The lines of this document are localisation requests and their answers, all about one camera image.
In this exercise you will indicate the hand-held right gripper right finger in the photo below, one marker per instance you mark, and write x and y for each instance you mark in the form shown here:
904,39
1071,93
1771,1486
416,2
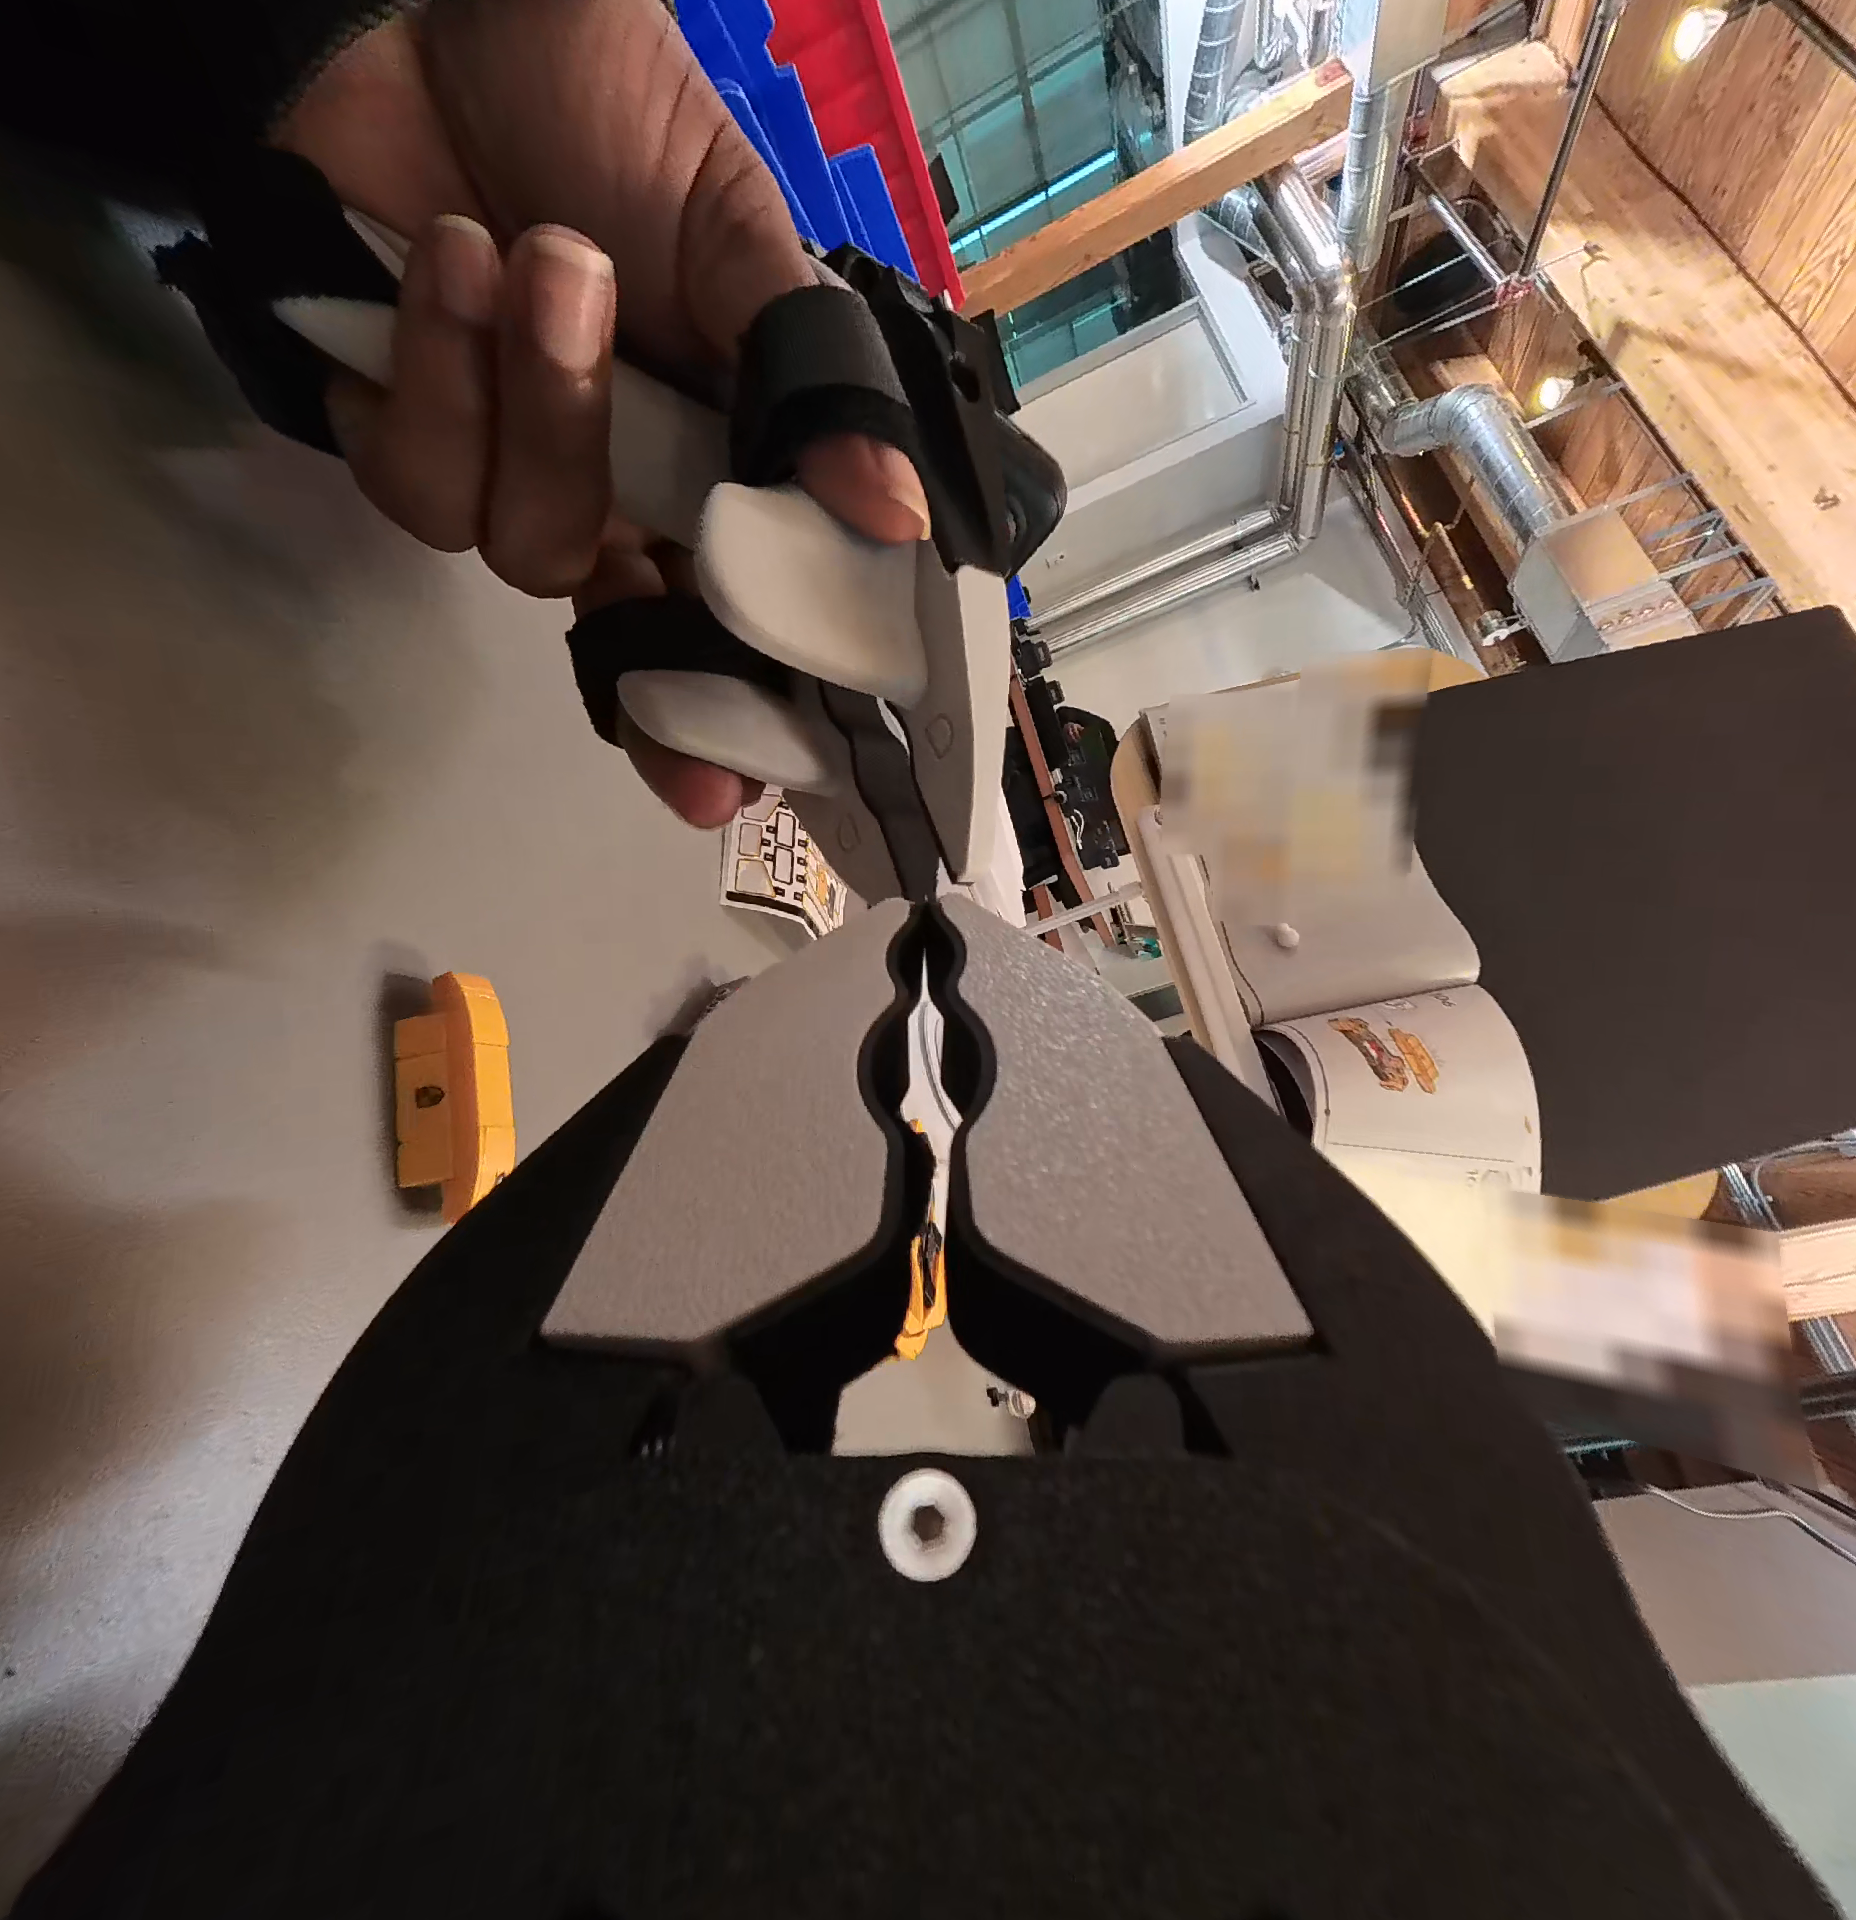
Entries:
1107,1170

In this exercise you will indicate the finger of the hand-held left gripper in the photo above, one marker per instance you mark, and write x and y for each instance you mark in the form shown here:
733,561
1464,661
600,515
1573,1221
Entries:
957,674
877,780

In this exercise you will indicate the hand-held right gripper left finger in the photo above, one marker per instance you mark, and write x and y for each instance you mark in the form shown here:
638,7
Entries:
748,1170

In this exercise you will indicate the white sticker sheet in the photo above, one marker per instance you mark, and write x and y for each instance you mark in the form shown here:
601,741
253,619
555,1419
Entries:
786,871

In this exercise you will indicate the orange curved lego piece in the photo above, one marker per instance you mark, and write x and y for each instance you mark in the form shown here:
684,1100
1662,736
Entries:
472,1095

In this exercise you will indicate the lego instruction booklet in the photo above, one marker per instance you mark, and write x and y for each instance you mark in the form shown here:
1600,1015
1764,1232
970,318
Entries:
1408,1109

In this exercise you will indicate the person's left hand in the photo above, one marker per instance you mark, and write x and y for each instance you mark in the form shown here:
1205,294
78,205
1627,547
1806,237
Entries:
568,152

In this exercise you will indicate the wooden ceiling beam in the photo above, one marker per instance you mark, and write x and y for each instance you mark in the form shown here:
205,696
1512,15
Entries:
1167,189

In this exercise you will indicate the red plastic bin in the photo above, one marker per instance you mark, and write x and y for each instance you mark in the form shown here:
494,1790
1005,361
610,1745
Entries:
853,105

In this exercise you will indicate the ceiling lamp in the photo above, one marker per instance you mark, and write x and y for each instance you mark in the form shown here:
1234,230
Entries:
1552,395
1697,29

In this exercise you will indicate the black flat panel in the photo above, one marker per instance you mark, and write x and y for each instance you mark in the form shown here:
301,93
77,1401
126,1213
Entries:
1662,901

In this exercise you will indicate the silver ventilation duct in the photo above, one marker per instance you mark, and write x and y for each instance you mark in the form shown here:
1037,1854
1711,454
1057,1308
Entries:
1326,286
1484,443

